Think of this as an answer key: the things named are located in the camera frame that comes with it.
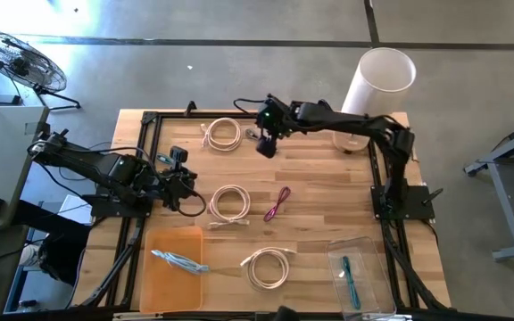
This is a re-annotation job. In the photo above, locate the clear plastic bin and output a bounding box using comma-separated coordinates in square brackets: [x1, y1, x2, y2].
[326, 235, 397, 320]

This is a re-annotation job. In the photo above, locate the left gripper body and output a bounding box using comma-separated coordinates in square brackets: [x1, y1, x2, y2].
[161, 163, 198, 213]

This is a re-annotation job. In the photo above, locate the pink cable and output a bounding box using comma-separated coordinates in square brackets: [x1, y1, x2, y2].
[263, 185, 292, 223]

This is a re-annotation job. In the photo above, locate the grey metal table frame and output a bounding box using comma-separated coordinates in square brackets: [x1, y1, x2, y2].
[463, 114, 514, 262]

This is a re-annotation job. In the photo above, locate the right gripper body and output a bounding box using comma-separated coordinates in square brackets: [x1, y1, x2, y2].
[256, 95, 294, 139]

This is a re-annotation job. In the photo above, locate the teal cable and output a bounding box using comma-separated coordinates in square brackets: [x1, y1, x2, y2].
[340, 255, 362, 311]

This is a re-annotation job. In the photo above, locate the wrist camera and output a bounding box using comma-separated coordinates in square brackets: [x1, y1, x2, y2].
[256, 136, 279, 160]
[170, 145, 190, 166]

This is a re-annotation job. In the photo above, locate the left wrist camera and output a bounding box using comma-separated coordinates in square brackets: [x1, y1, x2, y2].
[170, 145, 190, 166]

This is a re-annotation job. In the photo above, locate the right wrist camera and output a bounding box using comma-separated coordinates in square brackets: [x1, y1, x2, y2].
[256, 136, 279, 160]

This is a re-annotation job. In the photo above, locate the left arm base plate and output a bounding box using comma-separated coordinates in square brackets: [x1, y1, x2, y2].
[80, 192, 153, 219]

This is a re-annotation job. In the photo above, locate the white shade table lamp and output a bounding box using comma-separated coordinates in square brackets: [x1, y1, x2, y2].
[331, 46, 418, 155]

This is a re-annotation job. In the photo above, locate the translucent orange plastic bin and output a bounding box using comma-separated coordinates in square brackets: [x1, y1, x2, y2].
[139, 226, 204, 314]

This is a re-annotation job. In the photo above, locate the white paper sheet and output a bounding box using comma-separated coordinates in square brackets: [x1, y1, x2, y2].
[57, 194, 94, 226]

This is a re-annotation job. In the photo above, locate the black floor fan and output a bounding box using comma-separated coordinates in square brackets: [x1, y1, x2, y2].
[0, 29, 82, 111]

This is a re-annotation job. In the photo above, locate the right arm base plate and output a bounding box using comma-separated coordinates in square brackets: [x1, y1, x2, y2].
[370, 184, 444, 223]

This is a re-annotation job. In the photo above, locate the person's head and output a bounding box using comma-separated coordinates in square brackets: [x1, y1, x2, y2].
[274, 304, 302, 321]

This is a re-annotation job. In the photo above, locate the black aluminium table frame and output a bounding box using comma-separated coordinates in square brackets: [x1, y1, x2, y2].
[71, 98, 457, 313]

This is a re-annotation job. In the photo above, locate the pale blue white cable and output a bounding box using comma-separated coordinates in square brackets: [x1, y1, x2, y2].
[150, 248, 211, 275]

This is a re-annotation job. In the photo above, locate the cream cable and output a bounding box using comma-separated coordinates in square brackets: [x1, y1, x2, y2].
[200, 117, 244, 152]
[206, 184, 253, 231]
[239, 246, 298, 292]

